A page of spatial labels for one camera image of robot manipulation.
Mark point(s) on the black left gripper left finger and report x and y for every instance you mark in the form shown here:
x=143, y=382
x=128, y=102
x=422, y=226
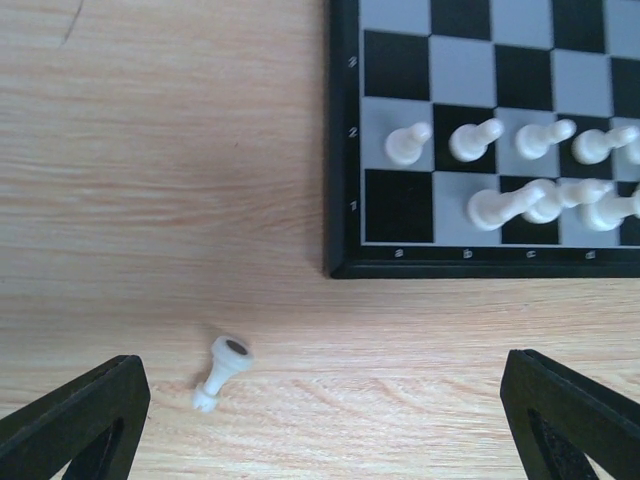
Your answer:
x=89, y=428

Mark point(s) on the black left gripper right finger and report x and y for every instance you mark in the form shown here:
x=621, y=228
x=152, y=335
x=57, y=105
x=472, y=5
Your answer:
x=561, y=421

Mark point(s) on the white chess piece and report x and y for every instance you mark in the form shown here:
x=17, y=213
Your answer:
x=230, y=356
x=533, y=141
x=558, y=197
x=489, y=210
x=404, y=146
x=470, y=142
x=593, y=146

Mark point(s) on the white chess pawn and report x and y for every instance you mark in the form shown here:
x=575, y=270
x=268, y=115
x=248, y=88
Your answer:
x=610, y=211

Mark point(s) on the black and silver chessboard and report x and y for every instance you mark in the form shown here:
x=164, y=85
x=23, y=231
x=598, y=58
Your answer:
x=395, y=63

